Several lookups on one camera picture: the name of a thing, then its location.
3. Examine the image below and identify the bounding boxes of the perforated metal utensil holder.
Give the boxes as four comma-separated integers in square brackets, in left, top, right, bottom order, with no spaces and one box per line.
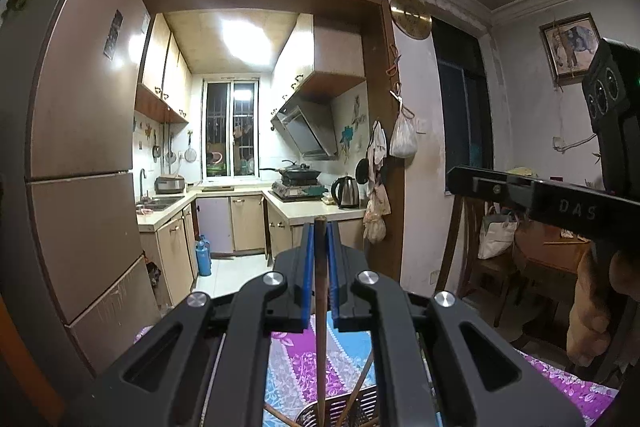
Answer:
[295,386,382,427]

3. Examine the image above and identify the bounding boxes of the white tote bag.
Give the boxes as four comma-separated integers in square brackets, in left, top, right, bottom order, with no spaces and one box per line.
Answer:
[477,206,521,260]

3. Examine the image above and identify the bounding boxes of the light wooden chopstick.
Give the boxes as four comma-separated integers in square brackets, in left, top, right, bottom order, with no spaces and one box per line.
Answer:
[263,403,297,427]
[339,353,376,427]

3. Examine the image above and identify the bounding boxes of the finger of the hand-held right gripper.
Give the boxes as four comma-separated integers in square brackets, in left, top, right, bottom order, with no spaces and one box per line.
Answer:
[446,165,539,214]

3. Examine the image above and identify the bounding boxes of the framed elephant picture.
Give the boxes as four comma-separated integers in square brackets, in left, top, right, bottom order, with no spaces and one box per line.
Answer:
[539,13,601,84]

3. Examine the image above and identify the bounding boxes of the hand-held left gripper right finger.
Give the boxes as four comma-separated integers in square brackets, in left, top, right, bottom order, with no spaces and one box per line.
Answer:
[327,223,546,427]

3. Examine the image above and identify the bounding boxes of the hanging beige mesh bag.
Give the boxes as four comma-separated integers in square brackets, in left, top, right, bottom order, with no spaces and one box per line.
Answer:
[362,184,392,244]

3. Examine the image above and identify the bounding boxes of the black wok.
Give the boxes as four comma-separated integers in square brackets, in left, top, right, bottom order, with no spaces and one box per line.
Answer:
[259,161,323,185]

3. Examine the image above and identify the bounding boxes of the beige cabinet above hood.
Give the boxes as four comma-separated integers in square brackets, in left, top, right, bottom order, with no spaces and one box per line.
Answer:
[272,14,368,100]

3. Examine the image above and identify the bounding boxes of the person's right hand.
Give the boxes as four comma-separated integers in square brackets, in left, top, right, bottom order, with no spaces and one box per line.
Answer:
[567,249,640,368]

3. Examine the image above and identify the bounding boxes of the blue gas cylinder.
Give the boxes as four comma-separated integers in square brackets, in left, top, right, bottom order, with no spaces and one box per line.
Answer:
[195,235,212,277]

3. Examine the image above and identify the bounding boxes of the beige sink base cabinets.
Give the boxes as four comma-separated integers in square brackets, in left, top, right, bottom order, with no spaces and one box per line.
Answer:
[137,194,198,308]

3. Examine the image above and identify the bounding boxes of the grey rice cooker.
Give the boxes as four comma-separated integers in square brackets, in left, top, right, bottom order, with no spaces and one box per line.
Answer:
[154,176,187,195]

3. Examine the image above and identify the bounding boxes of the bronze refrigerator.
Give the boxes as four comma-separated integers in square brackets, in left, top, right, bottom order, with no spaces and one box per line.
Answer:
[0,0,166,388]

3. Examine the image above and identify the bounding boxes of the beige stove base cabinets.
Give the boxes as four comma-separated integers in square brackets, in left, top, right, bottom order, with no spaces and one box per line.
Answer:
[263,189,368,258]

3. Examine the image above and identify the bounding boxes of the round wooden table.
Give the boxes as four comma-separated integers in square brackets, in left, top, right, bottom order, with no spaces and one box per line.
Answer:
[515,219,596,279]

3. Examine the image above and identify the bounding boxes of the kitchen window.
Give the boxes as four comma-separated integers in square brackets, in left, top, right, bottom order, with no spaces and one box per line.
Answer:
[202,78,261,182]

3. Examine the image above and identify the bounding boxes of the beige wall cabinet row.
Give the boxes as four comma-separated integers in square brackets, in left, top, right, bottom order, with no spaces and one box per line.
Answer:
[135,14,191,124]

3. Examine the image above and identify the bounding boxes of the steel electric kettle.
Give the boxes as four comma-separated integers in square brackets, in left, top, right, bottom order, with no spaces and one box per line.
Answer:
[331,175,361,209]

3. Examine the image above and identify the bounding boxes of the dark room window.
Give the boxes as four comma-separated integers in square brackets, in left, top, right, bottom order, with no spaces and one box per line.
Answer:
[431,18,513,198]

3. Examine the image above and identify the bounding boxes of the gas stove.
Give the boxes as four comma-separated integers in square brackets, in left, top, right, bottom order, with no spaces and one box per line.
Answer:
[270,181,326,202]

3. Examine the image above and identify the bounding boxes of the ceiling light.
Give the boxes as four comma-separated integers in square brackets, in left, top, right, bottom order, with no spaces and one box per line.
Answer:
[220,18,273,60]

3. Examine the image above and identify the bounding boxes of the round brass wall clock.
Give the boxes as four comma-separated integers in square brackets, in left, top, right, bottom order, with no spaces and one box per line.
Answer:
[390,0,432,40]

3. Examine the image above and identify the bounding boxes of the floral striped tablecloth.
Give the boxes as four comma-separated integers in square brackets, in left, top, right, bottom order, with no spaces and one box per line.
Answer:
[132,324,618,427]

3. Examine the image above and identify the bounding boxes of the wooden chair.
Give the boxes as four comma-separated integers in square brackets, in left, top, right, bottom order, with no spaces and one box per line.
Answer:
[437,194,526,328]

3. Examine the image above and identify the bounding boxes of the brown wooden chopstick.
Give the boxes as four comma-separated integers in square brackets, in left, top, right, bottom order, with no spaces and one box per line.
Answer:
[313,216,329,427]

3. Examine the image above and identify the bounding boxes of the hanging white plastic bag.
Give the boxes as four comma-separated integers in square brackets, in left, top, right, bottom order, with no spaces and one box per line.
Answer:
[389,109,418,159]

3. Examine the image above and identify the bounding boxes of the steel kitchen sink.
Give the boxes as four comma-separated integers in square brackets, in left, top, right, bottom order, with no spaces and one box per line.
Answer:
[137,196,183,214]

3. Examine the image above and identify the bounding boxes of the white wall cable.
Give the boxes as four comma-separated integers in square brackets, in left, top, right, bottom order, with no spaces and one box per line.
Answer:
[552,134,599,154]

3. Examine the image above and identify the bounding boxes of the steel range hood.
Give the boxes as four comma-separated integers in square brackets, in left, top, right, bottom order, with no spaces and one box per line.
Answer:
[270,99,337,160]

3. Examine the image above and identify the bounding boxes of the hanging white cloth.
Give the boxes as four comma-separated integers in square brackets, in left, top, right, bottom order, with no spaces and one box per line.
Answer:
[370,121,389,162]

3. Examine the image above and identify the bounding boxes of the beige window base cabinet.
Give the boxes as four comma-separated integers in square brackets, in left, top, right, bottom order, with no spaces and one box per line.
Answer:
[195,187,266,255]

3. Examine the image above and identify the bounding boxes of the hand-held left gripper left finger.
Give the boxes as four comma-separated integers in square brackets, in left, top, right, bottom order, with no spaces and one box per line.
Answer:
[92,223,321,427]

